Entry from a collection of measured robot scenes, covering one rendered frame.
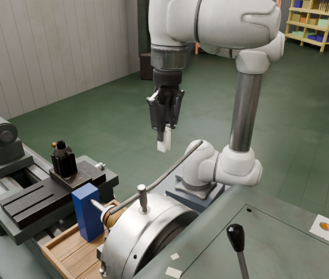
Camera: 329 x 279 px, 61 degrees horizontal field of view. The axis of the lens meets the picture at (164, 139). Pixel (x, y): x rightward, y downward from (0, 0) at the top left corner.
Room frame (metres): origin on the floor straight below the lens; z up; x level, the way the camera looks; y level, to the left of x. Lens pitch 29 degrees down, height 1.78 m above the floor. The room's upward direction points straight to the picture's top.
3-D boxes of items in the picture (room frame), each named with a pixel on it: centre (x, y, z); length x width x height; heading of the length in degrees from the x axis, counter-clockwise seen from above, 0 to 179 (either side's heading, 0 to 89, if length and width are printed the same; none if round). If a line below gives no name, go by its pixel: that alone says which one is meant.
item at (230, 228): (0.35, -0.13, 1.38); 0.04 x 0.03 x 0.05; 48
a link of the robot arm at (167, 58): (0.71, -0.01, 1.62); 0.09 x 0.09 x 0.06
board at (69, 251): (0.76, 0.24, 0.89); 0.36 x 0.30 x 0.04; 138
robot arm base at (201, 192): (1.23, -0.16, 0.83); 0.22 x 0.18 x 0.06; 57
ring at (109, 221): (0.68, 0.15, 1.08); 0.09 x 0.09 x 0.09; 48
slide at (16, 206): (1.01, 0.50, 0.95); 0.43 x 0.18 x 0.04; 138
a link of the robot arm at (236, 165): (1.15, -0.38, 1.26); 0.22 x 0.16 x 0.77; 69
